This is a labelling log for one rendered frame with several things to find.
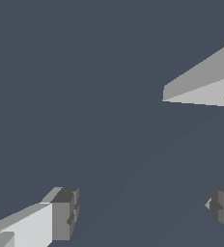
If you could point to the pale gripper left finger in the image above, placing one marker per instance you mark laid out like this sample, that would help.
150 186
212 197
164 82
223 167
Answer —
36 222

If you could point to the light grey flat platform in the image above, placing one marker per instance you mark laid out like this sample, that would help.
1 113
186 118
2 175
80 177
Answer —
207 83

